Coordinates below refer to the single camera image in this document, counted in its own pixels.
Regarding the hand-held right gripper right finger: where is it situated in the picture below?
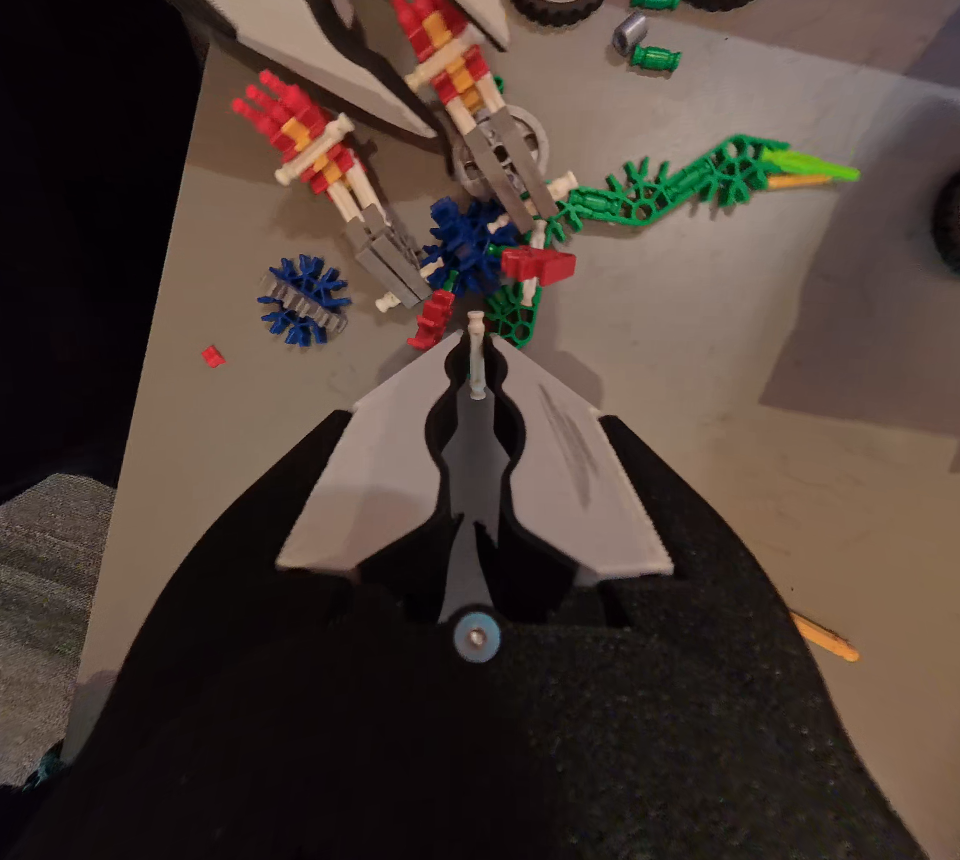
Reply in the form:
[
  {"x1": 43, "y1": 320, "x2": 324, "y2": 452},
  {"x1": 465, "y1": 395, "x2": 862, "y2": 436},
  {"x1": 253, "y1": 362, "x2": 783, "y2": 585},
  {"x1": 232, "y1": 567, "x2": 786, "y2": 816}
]
[{"x1": 482, "y1": 333, "x2": 675, "y2": 581}]

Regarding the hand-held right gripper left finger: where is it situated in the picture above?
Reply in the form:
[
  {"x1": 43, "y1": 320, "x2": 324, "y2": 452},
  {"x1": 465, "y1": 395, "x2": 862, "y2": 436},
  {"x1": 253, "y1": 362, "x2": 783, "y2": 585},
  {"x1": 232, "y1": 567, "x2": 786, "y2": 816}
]
[{"x1": 275, "y1": 333, "x2": 471, "y2": 579}]

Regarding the short white rod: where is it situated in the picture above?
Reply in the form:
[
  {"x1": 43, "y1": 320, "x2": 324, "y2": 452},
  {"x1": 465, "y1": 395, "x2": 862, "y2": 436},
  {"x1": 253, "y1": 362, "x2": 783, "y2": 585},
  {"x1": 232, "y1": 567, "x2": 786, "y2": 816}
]
[{"x1": 466, "y1": 310, "x2": 489, "y2": 401}]

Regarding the red fan connector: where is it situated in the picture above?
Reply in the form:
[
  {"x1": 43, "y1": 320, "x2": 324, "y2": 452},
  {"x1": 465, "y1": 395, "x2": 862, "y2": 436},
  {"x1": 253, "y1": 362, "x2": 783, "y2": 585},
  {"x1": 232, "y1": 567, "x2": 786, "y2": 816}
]
[{"x1": 407, "y1": 290, "x2": 457, "y2": 351}]

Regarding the blue red toy model core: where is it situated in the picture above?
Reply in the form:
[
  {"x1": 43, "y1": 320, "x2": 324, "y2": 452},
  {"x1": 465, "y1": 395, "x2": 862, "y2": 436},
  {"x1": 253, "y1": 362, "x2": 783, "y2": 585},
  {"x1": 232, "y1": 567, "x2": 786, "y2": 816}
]
[{"x1": 420, "y1": 198, "x2": 579, "y2": 349}]

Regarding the green connector chain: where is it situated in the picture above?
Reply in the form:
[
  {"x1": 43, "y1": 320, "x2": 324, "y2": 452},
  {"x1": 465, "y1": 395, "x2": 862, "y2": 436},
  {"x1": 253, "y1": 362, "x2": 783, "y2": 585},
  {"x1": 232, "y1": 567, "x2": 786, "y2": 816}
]
[{"x1": 536, "y1": 134, "x2": 790, "y2": 247}]

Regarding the silver wheel hub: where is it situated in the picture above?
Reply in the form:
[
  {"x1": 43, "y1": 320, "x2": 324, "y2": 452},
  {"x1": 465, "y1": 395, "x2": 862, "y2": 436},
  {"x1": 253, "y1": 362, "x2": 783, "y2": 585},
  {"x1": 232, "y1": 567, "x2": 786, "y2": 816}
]
[{"x1": 450, "y1": 106, "x2": 551, "y2": 202}]

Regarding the blue grey snowflake connector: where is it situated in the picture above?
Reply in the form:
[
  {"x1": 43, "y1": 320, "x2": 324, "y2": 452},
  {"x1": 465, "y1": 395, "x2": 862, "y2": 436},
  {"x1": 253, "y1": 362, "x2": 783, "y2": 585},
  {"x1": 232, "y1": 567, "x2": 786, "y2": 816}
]
[{"x1": 257, "y1": 254, "x2": 352, "y2": 348}]

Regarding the person's dark clothing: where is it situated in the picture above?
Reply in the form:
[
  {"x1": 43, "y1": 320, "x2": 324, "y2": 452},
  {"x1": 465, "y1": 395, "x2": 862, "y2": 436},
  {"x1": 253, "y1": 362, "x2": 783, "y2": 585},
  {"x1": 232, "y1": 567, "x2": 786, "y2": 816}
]
[{"x1": 0, "y1": 0, "x2": 207, "y2": 501}]

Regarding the long yellow rod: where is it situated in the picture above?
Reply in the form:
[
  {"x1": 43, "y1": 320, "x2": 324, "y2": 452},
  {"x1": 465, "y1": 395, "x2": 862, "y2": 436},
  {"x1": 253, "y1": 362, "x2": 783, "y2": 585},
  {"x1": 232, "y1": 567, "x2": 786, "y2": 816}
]
[{"x1": 789, "y1": 611, "x2": 861, "y2": 663}]

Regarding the light green rod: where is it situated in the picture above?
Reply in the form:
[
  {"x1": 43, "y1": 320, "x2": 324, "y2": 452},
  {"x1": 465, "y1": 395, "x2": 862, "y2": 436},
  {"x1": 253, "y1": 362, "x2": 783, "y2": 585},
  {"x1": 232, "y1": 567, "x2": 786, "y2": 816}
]
[{"x1": 759, "y1": 149, "x2": 862, "y2": 184}]

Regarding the grey wheel with black tyre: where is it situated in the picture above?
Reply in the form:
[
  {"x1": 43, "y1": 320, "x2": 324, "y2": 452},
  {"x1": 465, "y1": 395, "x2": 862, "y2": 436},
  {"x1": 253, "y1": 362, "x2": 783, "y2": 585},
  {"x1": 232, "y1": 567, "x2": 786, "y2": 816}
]
[{"x1": 931, "y1": 171, "x2": 960, "y2": 273}]

